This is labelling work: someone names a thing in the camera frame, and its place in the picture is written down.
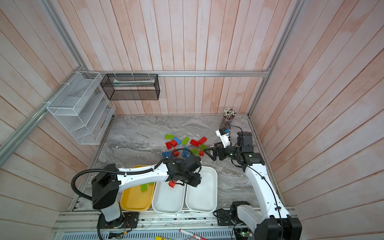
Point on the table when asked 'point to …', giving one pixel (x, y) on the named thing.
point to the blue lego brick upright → (185, 153)
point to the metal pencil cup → (229, 114)
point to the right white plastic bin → (203, 198)
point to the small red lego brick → (201, 153)
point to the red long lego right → (202, 140)
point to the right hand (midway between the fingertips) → (211, 147)
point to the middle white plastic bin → (168, 200)
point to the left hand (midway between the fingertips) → (197, 184)
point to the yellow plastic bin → (135, 200)
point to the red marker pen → (189, 234)
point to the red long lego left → (194, 143)
